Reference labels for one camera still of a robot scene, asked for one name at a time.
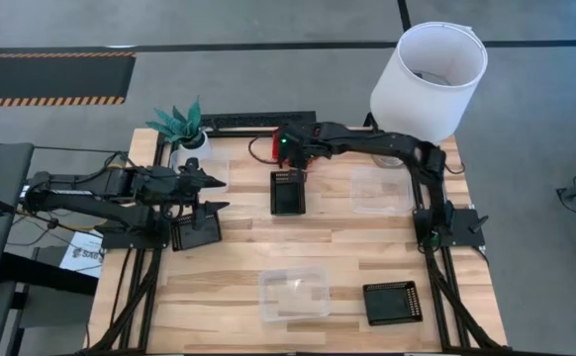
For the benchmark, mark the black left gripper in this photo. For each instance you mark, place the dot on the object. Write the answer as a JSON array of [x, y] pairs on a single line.
[[174, 185]]

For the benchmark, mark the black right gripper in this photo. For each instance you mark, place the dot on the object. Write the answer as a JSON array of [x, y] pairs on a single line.
[[298, 146]]

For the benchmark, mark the black plastic basket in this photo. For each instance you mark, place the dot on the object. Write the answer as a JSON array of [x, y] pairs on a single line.
[[189, 235], [392, 304], [287, 198]]

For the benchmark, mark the red plastic basket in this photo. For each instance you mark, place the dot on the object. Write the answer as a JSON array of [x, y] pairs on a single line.
[[275, 146]]

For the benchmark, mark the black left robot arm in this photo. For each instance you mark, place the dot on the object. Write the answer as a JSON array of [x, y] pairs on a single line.
[[85, 190]]

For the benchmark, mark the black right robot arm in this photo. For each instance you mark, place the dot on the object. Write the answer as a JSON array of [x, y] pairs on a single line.
[[392, 143]]

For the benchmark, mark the clear plastic container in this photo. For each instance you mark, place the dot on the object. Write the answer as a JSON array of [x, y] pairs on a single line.
[[216, 170], [295, 295], [379, 190]]

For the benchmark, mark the white plant pot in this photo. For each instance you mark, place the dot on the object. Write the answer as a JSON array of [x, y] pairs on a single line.
[[196, 148]]

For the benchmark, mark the black perforated strip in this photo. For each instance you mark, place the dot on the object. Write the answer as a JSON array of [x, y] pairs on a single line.
[[258, 119]]

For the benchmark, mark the green artificial plant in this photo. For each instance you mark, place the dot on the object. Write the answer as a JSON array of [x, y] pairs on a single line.
[[181, 123]]

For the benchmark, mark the white printed paper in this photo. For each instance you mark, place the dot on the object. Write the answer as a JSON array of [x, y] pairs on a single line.
[[85, 254]]

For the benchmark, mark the white shade table lamp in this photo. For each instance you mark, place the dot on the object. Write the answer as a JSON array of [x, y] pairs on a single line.
[[426, 89]]

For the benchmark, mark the black hazard-striped floor mat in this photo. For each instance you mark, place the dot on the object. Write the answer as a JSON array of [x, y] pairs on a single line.
[[50, 79]]

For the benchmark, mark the black aluminium table frame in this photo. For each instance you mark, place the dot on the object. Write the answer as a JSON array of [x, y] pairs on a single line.
[[238, 133]]

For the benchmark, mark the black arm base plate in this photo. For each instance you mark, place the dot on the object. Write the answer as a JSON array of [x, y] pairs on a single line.
[[134, 241], [463, 230]]

